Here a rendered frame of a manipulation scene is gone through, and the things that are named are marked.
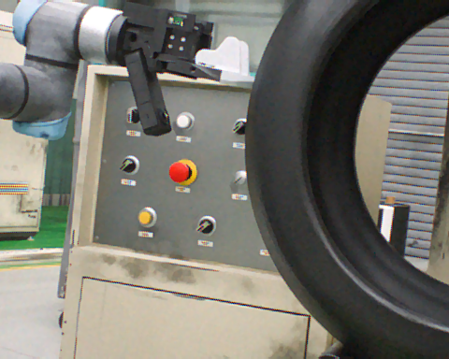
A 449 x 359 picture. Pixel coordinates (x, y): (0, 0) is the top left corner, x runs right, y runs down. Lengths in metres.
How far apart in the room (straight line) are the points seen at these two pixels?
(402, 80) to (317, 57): 9.89
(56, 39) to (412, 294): 0.60
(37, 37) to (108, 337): 0.77
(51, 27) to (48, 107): 0.11
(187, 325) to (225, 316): 0.08
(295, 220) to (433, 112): 9.72
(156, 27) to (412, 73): 9.73
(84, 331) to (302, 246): 0.92
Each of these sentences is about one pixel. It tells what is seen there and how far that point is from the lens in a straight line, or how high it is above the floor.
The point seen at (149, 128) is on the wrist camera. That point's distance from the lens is 1.23.
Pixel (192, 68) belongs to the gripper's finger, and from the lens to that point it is 1.20.
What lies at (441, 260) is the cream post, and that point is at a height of 1.01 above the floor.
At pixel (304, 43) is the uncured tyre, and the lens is 1.07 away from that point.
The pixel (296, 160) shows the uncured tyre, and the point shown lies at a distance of 1.06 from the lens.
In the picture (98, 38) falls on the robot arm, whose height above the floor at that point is 1.27.
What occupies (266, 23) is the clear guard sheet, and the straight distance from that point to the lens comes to 1.79.
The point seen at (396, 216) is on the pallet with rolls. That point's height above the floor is 0.60.
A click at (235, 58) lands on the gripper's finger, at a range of 1.20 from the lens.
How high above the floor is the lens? 1.16
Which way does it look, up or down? 3 degrees down
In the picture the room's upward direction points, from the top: 6 degrees clockwise
